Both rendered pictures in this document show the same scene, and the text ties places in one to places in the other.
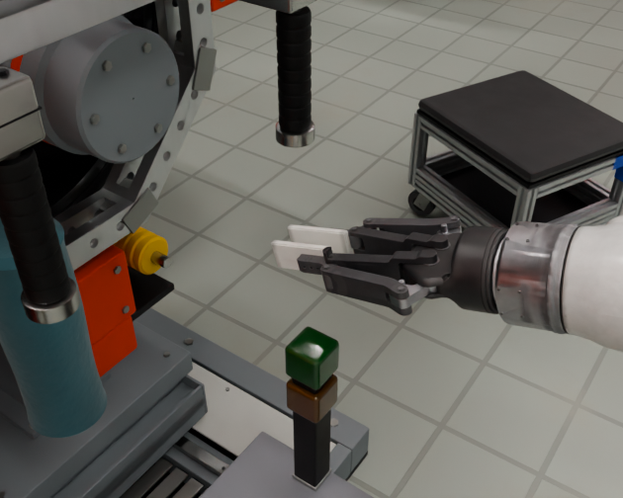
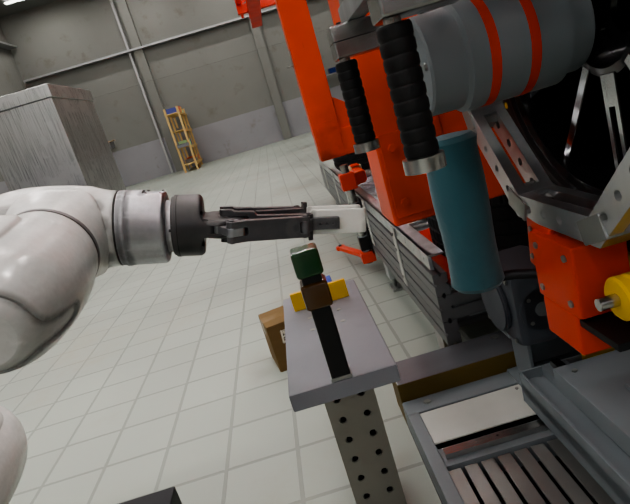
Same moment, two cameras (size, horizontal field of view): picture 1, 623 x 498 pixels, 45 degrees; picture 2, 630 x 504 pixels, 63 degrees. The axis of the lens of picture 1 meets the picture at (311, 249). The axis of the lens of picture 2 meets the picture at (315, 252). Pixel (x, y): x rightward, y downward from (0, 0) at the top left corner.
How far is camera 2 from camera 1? 121 cm
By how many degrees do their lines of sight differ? 117
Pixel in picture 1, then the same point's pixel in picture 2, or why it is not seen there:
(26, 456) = (607, 383)
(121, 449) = not seen: outside the picture
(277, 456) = (370, 365)
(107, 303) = (559, 280)
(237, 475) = (376, 348)
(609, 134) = not seen: outside the picture
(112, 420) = (623, 431)
